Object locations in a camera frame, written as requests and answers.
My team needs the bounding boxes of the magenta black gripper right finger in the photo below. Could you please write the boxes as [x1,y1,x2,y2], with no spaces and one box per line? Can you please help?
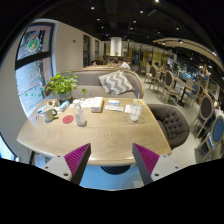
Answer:
[132,143,159,185]

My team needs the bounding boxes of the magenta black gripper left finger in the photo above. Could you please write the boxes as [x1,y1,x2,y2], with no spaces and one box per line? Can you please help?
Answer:
[64,143,91,185]

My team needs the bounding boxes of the clear glass water bottle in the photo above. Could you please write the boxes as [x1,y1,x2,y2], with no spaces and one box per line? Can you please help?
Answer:
[73,99,87,127]

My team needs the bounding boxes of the red round coaster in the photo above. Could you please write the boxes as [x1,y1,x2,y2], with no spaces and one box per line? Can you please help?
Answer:
[62,115,74,124]

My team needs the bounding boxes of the dark tufted armchair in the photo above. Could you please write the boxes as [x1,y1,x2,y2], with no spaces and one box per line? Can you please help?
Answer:
[148,104,190,149]

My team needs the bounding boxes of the white ceramic mug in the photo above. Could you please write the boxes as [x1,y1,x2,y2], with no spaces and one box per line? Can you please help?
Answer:
[42,105,57,122]

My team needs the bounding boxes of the tall clear drinking glass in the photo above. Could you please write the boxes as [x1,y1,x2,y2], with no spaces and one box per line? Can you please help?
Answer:
[130,103,142,122]

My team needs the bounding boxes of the blue tissue packet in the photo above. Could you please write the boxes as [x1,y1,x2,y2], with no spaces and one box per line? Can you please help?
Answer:
[59,101,70,112]

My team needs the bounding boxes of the white tissue box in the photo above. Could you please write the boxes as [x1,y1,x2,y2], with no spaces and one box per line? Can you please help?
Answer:
[91,97,103,113]

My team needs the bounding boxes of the white leaflet on table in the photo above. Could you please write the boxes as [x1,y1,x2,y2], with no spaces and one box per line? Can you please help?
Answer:
[105,105,124,112]

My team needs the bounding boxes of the wooden chair blue seat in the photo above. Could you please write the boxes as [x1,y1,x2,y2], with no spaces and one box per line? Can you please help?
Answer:
[197,115,224,160]

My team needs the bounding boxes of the green potted plant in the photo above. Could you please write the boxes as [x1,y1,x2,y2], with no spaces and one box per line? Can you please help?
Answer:
[44,71,80,101]

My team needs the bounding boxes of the grey upholstered sofa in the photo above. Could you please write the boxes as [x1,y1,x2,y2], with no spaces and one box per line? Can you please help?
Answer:
[44,67,146,100]

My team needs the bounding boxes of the wooden chair grey back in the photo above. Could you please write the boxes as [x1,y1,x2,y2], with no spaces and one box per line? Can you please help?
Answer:
[191,95,213,138]

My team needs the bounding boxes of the grey chevron cushion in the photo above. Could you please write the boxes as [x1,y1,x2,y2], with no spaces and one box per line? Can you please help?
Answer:
[99,70,134,95]

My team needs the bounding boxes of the person in white shirt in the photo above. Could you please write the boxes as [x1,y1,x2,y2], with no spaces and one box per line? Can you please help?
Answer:
[117,57,130,70]

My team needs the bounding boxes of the white round pillar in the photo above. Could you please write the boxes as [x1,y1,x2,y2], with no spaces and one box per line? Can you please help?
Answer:
[110,37,122,56]

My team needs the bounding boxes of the wall poster with food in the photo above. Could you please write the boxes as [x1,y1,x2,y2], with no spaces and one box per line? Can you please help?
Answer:
[17,23,54,60]

